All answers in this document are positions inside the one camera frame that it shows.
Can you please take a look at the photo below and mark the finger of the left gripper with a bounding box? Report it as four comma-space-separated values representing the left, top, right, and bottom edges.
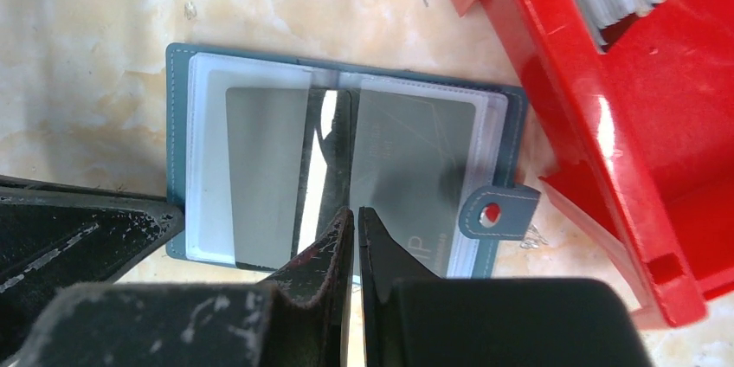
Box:
1, 176, 184, 348

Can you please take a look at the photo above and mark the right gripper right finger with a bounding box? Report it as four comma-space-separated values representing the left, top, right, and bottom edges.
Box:
357, 207, 651, 366

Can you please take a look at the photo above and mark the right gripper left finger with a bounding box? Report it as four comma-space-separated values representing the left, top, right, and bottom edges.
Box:
17, 208, 355, 366

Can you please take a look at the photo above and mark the black VIP credit card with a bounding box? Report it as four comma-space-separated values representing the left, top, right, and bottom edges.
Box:
350, 91, 476, 276

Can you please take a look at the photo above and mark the teal card holder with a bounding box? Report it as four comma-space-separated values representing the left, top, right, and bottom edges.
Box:
166, 43, 539, 278

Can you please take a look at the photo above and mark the red plastic bin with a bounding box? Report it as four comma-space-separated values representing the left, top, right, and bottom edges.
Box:
451, 0, 733, 329

